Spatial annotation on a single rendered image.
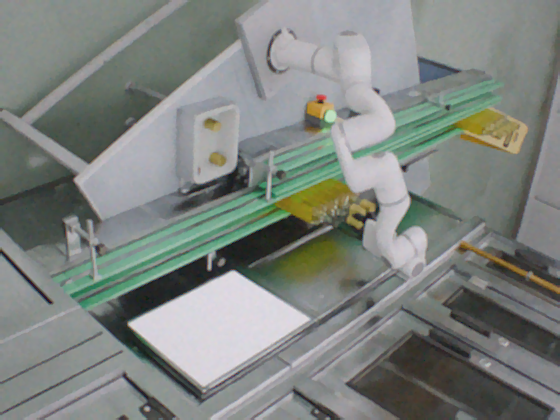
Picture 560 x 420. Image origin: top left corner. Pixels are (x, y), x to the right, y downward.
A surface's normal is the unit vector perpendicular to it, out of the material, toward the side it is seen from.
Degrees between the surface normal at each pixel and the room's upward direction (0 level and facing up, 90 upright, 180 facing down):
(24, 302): 90
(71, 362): 90
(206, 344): 90
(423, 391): 90
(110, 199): 0
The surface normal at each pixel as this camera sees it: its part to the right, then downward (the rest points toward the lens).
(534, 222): -0.68, 0.32
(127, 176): 0.73, 0.38
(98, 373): 0.07, -0.87
